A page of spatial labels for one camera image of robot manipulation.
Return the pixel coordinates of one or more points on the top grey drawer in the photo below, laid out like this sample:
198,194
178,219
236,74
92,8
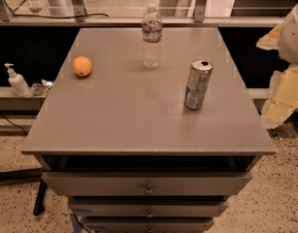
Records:
146,183

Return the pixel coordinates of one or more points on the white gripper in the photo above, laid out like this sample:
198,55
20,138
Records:
292,36

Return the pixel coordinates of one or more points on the white pump lotion bottle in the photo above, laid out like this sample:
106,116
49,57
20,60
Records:
17,82

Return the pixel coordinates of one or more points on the clear plastic water bottle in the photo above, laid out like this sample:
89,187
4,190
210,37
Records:
152,36

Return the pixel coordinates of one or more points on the grey drawer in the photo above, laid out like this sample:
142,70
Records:
146,183
150,208
149,225

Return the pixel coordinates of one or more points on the crumpled foil wrapper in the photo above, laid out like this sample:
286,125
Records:
41,88

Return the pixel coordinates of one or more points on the bottom grey drawer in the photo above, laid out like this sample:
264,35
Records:
149,225

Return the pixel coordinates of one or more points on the grey drawer cabinet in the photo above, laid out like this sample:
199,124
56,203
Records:
126,118

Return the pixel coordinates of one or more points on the orange fruit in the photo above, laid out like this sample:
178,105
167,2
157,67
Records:
82,66

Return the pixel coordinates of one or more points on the silver drink can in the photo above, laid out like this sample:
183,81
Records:
197,82

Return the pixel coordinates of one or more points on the middle grey drawer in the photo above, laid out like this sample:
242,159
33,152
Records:
150,208

